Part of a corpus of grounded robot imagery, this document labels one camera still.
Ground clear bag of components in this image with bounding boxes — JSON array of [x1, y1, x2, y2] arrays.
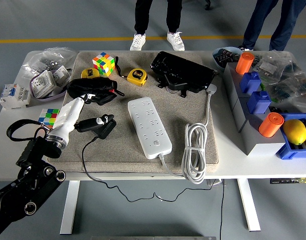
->
[[267, 74, 306, 113], [251, 51, 306, 83]]

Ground black circuit boards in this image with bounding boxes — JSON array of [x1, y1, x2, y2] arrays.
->
[[214, 49, 241, 63]]

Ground clear bag of screws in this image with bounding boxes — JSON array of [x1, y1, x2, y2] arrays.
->
[[21, 47, 77, 78]]

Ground orange cylinder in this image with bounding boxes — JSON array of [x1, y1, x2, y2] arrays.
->
[[258, 112, 285, 138], [235, 51, 255, 75]]

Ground yellow lemon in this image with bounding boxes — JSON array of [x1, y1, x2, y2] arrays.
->
[[282, 119, 306, 146]]

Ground black plastic tray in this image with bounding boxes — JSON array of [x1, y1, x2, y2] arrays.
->
[[149, 51, 218, 98]]

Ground white three-pin plug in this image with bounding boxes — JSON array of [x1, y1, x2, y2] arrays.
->
[[205, 83, 218, 96]]

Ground black table control panel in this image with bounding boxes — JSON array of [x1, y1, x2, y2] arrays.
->
[[269, 177, 306, 185]]

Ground grey under-table box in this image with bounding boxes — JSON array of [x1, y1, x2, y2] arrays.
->
[[206, 178, 225, 187]]

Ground white circuit breaker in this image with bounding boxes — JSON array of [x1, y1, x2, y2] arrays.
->
[[0, 83, 31, 111]]

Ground grey block holder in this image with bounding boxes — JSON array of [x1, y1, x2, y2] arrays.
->
[[222, 61, 286, 156]]

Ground blue plastic bin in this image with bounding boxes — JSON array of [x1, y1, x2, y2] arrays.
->
[[275, 112, 306, 161]]

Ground light blue bowl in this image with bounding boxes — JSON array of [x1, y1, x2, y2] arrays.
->
[[212, 46, 243, 70]]

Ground blue block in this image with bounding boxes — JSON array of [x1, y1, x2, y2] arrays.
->
[[239, 71, 261, 95], [246, 90, 271, 115]]

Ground white wall socket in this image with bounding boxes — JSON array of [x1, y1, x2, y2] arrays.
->
[[52, 66, 71, 87], [30, 69, 59, 99]]

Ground yellow tape measure black strap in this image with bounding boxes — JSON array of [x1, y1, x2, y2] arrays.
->
[[114, 56, 148, 87]]

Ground white table leg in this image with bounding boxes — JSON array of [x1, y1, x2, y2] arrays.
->
[[236, 178, 261, 232], [59, 179, 81, 236]]

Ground white power strip cable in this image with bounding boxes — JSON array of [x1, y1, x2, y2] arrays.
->
[[158, 92, 209, 185]]

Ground white power strip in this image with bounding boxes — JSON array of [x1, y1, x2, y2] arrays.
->
[[127, 96, 173, 160]]

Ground black hanging cable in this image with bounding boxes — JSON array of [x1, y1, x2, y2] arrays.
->
[[219, 179, 225, 240]]

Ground person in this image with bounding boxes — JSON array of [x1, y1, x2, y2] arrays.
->
[[237, 0, 306, 52], [129, 0, 186, 52]]

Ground colourful puzzle cube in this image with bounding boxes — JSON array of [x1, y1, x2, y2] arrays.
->
[[92, 51, 116, 77], [38, 108, 61, 130]]

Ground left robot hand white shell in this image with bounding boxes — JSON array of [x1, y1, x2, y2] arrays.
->
[[48, 93, 115, 145]]

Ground grey-brown mat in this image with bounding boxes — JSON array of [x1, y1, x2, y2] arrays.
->
[[47, 51, 220, 175]]

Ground black plug adapter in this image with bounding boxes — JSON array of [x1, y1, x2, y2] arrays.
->
[[94, 119, 117, 140]]

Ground black fabric pouch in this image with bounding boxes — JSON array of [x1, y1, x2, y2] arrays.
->
[[66, 76, 125, 106]]

